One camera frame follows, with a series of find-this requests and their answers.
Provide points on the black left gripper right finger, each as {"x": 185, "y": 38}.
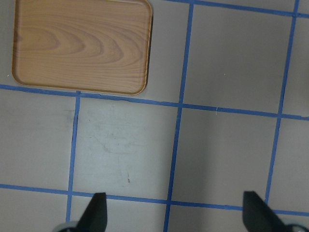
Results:
{"x": 258, "y": 217}

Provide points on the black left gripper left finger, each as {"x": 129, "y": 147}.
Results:
{"x": 94, "y": 218}

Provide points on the wooden tray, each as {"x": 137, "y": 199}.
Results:
{"x": 91, "y": 45}

